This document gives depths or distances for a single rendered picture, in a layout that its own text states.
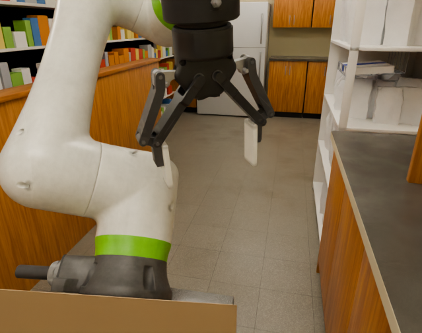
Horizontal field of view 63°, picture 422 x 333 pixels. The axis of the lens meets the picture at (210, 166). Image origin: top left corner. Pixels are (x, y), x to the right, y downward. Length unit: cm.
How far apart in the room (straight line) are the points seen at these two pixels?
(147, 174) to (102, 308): 23
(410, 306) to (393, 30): 167
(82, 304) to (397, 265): 73
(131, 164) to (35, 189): 15
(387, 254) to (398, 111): 142
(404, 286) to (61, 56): 83
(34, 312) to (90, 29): 47
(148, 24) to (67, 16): 17
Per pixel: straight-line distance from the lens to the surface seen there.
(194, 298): 76
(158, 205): 57
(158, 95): 43
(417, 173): 142
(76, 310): 46
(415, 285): 91
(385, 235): 105
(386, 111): 228
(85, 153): 57
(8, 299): 49
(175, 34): 43
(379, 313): 103
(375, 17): 232
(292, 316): 208
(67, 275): 61
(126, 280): 54
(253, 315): 205
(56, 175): 55
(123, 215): 56
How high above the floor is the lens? 147
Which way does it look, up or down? 22 degrees down
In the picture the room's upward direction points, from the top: straight up
